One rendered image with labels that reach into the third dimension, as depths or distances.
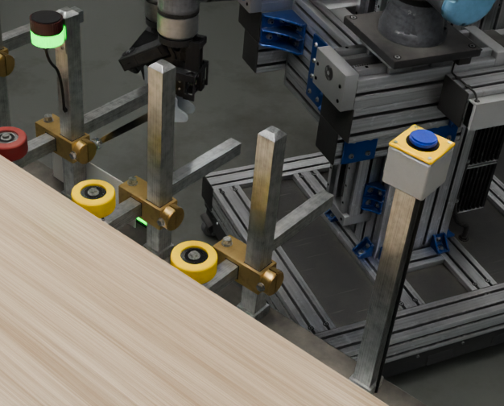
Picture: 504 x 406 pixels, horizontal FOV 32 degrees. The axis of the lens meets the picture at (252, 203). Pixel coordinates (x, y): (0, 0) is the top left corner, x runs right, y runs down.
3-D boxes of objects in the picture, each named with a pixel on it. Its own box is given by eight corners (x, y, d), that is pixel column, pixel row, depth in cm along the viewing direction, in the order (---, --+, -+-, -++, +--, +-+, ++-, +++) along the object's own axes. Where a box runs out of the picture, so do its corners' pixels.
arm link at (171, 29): (150, 14, 156) (168, -3, 162) (150, 38, 158) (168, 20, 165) (189, 23, 154) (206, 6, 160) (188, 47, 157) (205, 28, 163)
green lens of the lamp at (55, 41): (49, 30, 168) (48, 19, 166) (70, 41, 165) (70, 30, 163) (24, 39, 164) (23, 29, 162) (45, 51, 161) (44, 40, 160)
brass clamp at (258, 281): (229, 252, 170) (231, 232, 167) (284, 285, 163) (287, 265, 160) (208, 267, 166) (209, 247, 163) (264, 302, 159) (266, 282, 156)
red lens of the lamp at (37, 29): (48, 18, 166) (47, 7, 165) (70, 29, 163) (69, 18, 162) (23, 27, 162) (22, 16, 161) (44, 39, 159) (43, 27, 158)
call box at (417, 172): (404, 166, 133) (414, 122, 129) (444, 185, 130) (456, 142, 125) (379, 185, 129) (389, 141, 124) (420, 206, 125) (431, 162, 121)
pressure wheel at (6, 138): (14, 165, 184) (9, 119, 177) (39, 182, 180) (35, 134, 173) (-18, 181, 178) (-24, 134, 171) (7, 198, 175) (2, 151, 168)
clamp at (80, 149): (54, 132, 190) (53, 113, 187) (97, 158, 184) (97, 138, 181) (34, 142, 187) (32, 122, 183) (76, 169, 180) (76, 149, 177)
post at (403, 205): (361, 371, 159) (407, 169, 131) (383, 386, 157) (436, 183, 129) (347, 385, 156) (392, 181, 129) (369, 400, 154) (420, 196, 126)
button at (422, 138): (416, 134, 127) (419, 125, 126) (440, 146, 125) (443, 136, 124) (402, 145, 125) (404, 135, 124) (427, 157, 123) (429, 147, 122)
